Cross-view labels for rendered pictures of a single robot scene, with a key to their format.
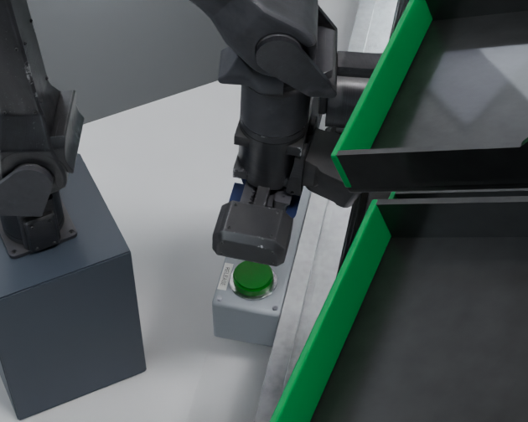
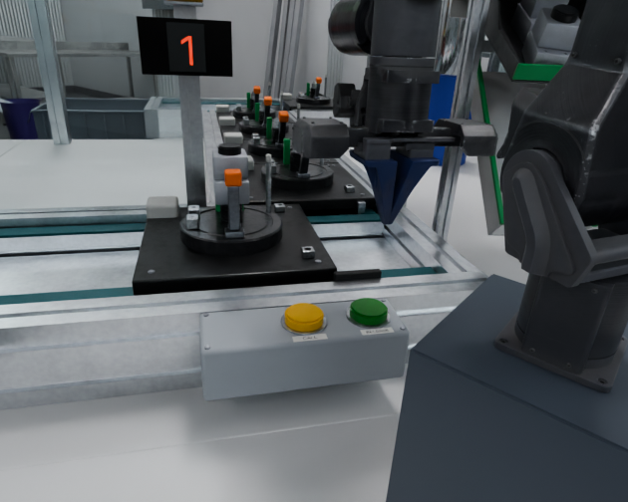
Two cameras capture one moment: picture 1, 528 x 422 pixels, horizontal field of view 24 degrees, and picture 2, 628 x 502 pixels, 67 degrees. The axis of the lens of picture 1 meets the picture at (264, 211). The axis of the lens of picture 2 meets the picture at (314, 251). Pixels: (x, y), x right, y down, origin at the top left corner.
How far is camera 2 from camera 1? 1.26 m
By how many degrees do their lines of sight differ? 87
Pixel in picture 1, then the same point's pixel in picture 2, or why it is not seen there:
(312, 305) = (364, 286)
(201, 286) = (329, 444)
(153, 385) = not seen: hidden behind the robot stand
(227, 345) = (379, 402)
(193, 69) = not seen: outside the picture
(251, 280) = (377, 306)
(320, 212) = (265, 300)
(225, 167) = (140, 488)
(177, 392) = not seen: hidden behind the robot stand
